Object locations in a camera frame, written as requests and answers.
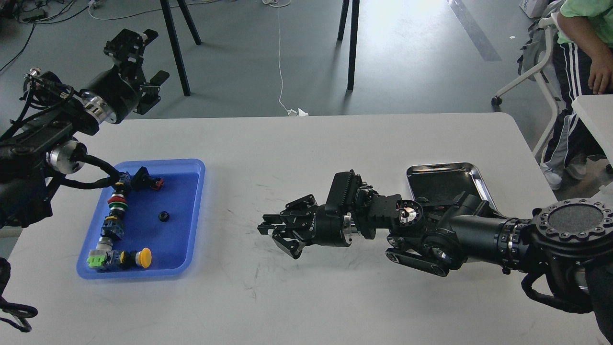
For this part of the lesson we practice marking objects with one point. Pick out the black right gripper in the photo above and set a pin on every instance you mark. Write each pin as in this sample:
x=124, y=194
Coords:
x=303, y=223

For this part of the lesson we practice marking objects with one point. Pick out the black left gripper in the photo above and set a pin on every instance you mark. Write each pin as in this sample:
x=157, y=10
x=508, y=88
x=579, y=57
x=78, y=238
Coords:
x=115, y=93

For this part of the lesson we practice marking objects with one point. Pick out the small black gear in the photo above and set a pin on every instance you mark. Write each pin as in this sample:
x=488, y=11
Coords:
x=164, y=216

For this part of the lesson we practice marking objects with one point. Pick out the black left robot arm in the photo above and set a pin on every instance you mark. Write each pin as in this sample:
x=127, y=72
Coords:
x=39, y=152

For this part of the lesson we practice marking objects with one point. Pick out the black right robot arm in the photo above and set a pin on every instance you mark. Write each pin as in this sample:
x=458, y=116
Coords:
x=564, y=250

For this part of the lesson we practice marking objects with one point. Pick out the green grey connector part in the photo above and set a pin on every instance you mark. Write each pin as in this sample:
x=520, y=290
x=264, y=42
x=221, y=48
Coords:
x=99, y=258

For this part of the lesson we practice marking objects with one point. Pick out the blue plastic tray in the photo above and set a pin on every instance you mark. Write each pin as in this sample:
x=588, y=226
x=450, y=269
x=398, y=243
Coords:
x=171, y=242

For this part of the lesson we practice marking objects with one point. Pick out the red green push button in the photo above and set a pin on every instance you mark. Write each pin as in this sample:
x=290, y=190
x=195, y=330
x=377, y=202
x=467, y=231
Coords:
x=118, y=201

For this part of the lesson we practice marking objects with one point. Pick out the silver metal tray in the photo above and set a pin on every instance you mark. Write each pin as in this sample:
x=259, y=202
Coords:
x=439, y=184

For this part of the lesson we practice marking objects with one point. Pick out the yellow mushroom push button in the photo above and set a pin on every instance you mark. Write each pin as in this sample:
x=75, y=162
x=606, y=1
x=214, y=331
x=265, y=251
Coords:
x=133, y=259

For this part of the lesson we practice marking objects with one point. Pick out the black stand legs right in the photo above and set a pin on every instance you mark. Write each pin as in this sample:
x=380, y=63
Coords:
x=354, y=25

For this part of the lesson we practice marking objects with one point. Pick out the white side table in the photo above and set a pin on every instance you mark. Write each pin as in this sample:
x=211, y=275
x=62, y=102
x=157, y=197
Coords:
x=596, y=112

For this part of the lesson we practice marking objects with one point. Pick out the white office chair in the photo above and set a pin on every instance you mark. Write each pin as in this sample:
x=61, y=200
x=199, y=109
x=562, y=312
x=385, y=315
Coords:
x=536, y=57

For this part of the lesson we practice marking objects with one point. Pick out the person in green shirt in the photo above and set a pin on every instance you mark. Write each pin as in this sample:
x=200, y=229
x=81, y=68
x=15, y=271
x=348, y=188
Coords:
x=583, y=63

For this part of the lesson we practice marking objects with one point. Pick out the black red switch part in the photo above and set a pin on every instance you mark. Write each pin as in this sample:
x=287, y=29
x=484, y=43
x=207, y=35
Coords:
x=142, y=180

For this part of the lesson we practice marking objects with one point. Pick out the blue yellow switch block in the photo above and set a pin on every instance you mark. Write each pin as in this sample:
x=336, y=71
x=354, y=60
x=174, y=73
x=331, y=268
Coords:
x=124, y=185

